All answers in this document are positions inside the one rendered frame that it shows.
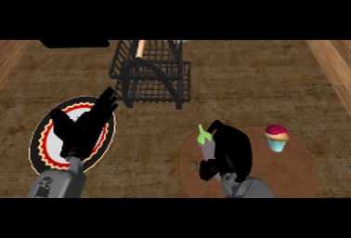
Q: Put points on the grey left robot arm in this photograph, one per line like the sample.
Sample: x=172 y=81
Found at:
x=57 y=181

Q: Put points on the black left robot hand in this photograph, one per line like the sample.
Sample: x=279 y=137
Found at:
x=87 y=127

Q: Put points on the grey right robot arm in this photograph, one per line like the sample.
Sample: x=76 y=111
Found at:
x=247 y=187

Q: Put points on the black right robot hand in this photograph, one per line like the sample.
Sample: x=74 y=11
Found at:
x=233 y=148

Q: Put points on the black red white round plate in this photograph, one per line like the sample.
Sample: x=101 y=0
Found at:
x=48 y=145

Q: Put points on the purple eggplant with green stem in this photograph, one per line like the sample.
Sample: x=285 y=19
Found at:
x=207 y=145

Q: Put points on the brown oval wooden cutting board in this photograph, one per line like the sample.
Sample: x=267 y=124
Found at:
x=284 y=167

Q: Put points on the pink frosted cupcake blue wrapper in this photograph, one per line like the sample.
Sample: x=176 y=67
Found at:
x=276 y=137

